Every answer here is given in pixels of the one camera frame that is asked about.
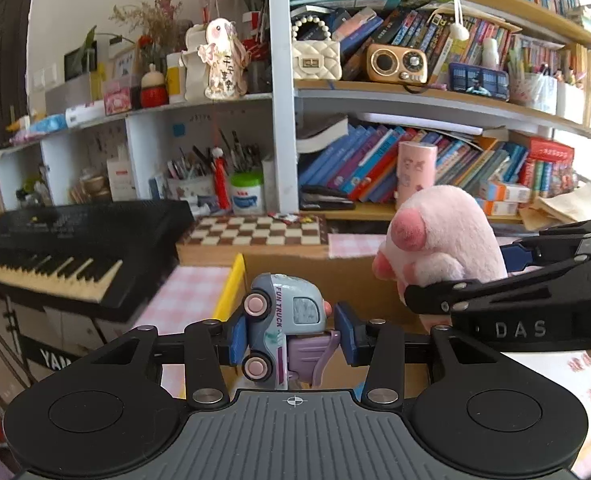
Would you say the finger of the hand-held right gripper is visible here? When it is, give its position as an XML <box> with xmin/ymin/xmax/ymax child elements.
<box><xmin>404</xmin><ymin>247</ymin><xmax>591</xmax><ymax>317</ymax></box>
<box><xmin>501</xmin><ymin>215</ymin><xmax>591</xmax><ymax>276</ymax></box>

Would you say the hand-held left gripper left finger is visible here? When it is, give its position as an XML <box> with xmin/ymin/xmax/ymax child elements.
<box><xmin>88</xmin><ymin>304</ymin><xmax>249</xmax><ymax>409</ymax></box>

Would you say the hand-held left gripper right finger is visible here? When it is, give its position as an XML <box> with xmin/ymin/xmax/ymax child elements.
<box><xmin>334</xmin><ymin>301</ymin><xmax>501</xmax><ymax>409</ymax></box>

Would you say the pale blue toy truck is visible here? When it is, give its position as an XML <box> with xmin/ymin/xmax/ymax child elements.
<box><xmin>242</xmin><ymin>272</ymin><xmax>341</xmax><ymax>391</ymax></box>

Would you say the yellow cardboard box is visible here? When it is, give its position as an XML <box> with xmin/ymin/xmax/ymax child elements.
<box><xmin>212</xmin><ymin>252</ymin><xmax>433</xmax><ymax>401</ymax></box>

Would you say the pink plush pig toy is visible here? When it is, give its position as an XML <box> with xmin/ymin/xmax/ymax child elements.
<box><xmin>373</xmin><ymin>185</ymin><xmax>509</xmax><ymax>333</ymax></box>

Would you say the pink checked printed desktop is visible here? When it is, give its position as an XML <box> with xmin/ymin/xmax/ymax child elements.
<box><xmin>140</xmin><ymin>232</ymin><xmax>591</xmax><ymax>478</ymax></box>

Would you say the orange and white box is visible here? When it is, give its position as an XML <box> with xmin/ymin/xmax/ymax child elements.
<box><xmin>479</xmin><ymin>180</ymin><xmax>532</xmax><ymax>203</ymax></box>
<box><xmin>475</xmin><ymin>199</ymin><xmax>523</xmax><ymax>217</ymax></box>

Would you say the messy stack of papers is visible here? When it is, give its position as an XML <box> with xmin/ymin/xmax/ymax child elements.
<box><xmin>520</xmin><ymin>182</ymin><xmax>591</xmax><ymax>233</ymax></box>

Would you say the wooden chessboard box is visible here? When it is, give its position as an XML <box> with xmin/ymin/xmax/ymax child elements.
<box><xmin>176</xmin><ymin>214</ymin><xmax>330</xmax><ymax>266</ymax></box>

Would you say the red thick book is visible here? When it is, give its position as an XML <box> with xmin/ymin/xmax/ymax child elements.
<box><xmin>523</xmin><ymin>135</ymin><xmax>575</xmax><ymax>163</ymax></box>

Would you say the pink cartoon cylinder tin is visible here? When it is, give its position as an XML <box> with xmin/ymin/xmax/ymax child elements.
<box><xmin>397</xmin><ymin>141</ymin><xmax>437</xmax><ymax>208</ymax></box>

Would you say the black stapler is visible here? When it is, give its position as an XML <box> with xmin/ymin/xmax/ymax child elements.
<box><xmin>299</xmin><ymin>185</ymin><xmax>356</xmax><ymax>211</ymax></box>

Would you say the white jar with green lid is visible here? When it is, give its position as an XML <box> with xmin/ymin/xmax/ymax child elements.
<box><xmin>229</xmin><ymin>172</ymin><xmax>265</xmax><ymax>215</ymax></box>

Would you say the red toy pen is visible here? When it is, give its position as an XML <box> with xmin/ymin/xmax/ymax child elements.
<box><xmin>211</xmin><ymin>147</ymin><xmax>231</xmax><ymax>210</ymax></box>

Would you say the white pen cup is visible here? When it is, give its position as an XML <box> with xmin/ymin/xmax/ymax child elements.
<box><xmin>166</xmin><ymin>146</ymin><xmax>216</xmax><ymax>202</ymax></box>

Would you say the white storage box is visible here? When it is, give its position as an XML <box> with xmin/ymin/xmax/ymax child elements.
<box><xmin>555</xmin><ymin>80</ymin><xmax>587</xmax><ymax>123</ymax></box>

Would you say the white holder with markers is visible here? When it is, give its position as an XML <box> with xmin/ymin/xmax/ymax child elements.
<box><xmin>508</xmin><ymin>50</ymin><xmax>559</xmax><ymax>116</ymax></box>

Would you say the long row of colourful books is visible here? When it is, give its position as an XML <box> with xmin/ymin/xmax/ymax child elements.
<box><xmin>298</xmin><ymin>122</ymin><xmax>529</xmax><ymax>203</ymax></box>

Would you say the smartphone showing video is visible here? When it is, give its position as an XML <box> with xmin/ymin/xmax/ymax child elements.
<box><xmin>448</xmin><ymin>62</ymin><xmax>510</xmax><ymax>101</ymax></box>

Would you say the black electronic keyboard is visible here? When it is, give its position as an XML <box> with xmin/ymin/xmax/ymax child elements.
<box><xmin>0</xmin><ymin>199</ymin><xmax>195</xmax><ymax>323</ymax></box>

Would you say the black keyboard stand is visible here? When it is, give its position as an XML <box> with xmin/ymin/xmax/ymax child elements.
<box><xmin>2</xmin><ymin>300</ymin><xmax>103</xmax><ymax>388</ymax></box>

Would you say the white box with red label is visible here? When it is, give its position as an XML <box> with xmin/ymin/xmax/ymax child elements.
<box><xmin>106</xmin><ymin>157</ymin><xmax>137</xmax><ymax>202</ymax></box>

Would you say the white wooden bookshelf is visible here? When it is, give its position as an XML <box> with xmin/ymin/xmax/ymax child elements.
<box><xmin>0</xmin><ymin>0</ymin><xmax>591</xmax><ymax>221</ymax></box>

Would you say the gold retro radio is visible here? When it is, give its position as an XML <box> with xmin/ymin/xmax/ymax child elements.
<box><xmin>365</xmin><ymin>43</ymin><xmax>429</xmax><ymax>84</ymax></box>

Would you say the leaning row of thin books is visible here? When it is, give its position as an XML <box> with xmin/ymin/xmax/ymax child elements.
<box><xmin>340</xmin><ymin>5</ymin><xmax>521</xmax><ymax>81</ymax></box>

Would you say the red round doll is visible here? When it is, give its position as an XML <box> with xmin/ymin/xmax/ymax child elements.
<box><xmin>140</xmin><ymin>64</ymin><xmax>169</xmax><ymax>109</ymax></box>

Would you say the pink patterned box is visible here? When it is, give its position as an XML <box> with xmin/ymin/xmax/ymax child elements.
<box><xmin>102</xmin><ymin>82</ymin><xmax>133</xmax><ymax>115</ymax></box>

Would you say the white flat box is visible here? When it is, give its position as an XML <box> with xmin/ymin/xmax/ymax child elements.
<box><xmin>65</xmin><ymin>101</ymin><xmax>105</xmax><ymax>128</ymax></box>

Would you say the white bunny figurine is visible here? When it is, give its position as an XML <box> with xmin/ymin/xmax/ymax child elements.
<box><xmin>198</xmin><ymin>17</ymin><xmax>250</xmax><ymax>101</ymax></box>

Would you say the cream quilted handbag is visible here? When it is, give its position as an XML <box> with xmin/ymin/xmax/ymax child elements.
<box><xmin>291</xmin><ymin>14</ymin><xmax>342</xmax><ymax>80</ymax></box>

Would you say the blue tissue pack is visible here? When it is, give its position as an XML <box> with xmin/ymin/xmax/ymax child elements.
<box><xmin>25</xmin><ymin>114</ymin><xmax>68</xmax><ymax>134</ymax></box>

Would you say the small black framed screen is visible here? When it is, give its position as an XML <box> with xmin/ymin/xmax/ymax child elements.
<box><xmin>64</xmin><ymin>42</ymin><xmax>98</xmax><ymax>81</ymax></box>

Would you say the dried flower bouquet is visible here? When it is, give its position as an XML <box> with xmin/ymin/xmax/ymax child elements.
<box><xmin>110</xmin><ymin>0</ymin><xmax>191</xmax><ymax>61</ymax></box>

